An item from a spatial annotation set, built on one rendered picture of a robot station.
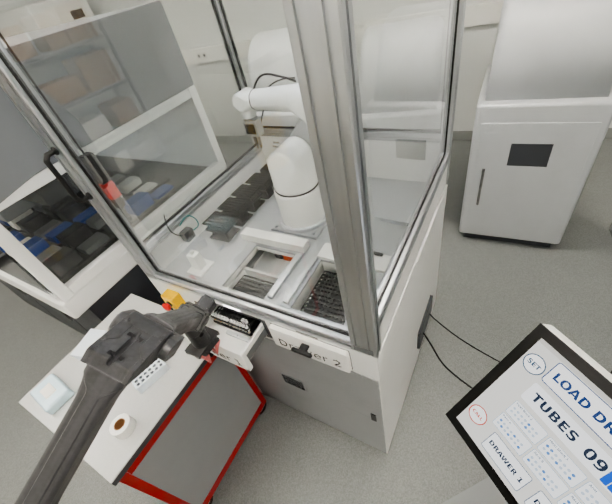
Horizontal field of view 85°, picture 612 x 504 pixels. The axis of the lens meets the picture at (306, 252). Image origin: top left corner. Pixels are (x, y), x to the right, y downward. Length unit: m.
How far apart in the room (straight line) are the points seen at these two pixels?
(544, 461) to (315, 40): 0.81
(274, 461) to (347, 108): 1.74
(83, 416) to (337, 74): 0.60
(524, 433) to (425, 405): 1.16
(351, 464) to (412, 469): 0.28
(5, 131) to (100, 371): 1.20
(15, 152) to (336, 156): 1.32
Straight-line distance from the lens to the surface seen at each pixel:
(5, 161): 1.64
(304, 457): 1.94
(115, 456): 1.41
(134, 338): 0.61
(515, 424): 0.86
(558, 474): 0.85
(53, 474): 0.69
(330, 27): 0.50
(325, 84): 0.52
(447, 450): 1.92
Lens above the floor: 1.83
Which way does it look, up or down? 42 degrees down
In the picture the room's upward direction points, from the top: 15 degrees counter-clockwise
